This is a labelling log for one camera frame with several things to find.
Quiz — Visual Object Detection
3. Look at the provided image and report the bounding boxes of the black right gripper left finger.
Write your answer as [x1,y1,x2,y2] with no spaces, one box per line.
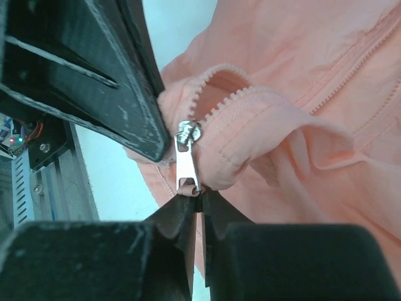
[1,195,197,300]

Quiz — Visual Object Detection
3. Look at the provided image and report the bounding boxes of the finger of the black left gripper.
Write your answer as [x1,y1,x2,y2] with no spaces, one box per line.
[118,0,164,94]
[1,1,170,162]

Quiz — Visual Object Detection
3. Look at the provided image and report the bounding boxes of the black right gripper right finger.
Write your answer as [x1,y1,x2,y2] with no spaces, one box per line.
[201,190,398,300]

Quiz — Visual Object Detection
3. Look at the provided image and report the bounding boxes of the peach pink zip jacket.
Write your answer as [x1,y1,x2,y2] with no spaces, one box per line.
[125,0,401,283]

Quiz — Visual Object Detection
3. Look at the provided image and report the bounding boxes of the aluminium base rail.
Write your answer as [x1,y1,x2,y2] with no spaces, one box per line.
[21,119,99,222]

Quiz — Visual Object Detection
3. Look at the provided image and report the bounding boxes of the white slotted cable duct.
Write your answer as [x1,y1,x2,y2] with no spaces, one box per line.
[11,151,35,229]

